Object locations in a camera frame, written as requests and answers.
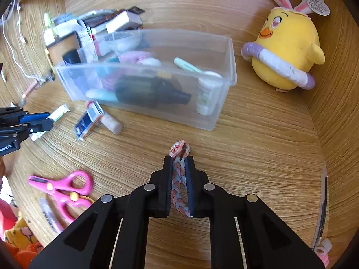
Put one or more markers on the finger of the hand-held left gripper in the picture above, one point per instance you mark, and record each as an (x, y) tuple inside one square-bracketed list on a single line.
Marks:
[(36, 126), (35, 116)]

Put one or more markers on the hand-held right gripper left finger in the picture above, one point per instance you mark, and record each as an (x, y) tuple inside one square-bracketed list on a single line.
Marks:
[(167, 185)]

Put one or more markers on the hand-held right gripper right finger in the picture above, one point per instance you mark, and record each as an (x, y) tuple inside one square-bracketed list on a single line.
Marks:
[(191, 185)]

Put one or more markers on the green and white packet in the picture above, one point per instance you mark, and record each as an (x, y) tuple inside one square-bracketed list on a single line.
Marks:
[(57, 113)]

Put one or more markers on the small white bottle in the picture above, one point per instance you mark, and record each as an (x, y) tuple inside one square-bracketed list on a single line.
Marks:
[(206, 98)]

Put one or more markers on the dark green bottle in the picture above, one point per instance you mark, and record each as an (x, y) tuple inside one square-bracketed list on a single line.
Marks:
[(145, 89)]

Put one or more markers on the light green pen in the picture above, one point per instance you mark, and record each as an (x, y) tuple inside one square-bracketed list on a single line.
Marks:
[(185, 64)]

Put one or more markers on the clear plastic storage bin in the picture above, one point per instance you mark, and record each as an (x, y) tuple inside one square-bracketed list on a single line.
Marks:
[(227, 61)]

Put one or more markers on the pink pen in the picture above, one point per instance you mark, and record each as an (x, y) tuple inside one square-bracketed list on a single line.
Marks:
[(29, 91)]

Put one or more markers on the blue card pack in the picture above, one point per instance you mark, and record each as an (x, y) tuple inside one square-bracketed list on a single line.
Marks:
[(87, 122)]

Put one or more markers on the pink scissors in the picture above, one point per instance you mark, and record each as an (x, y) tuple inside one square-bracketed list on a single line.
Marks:
[(60, 186)]

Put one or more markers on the pink patterned tube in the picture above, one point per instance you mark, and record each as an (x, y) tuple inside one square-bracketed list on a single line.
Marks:
[(112, 123)]

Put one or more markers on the pale green spray bottle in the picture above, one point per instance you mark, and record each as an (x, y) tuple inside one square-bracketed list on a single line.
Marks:
[(50, 33)]

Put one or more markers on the orange printed clothing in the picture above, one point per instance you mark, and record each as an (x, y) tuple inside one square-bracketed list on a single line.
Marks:
[(16, 238)]

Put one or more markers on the stack of papers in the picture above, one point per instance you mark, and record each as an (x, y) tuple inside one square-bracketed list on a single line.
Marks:
[(84, 32)]

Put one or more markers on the small white box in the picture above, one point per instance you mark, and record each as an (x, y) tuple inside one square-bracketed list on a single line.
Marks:
[(122, 21)]

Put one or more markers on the clear plastic strip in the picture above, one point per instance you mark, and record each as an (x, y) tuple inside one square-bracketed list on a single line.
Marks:
[(322, 210)]

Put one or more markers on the pink cat paw trinket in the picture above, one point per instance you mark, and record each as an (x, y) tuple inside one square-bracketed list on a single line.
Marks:
[(322, 250)]

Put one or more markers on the yellow chick plush toy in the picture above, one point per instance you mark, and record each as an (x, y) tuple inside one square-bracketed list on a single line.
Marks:
[(283, 47)]

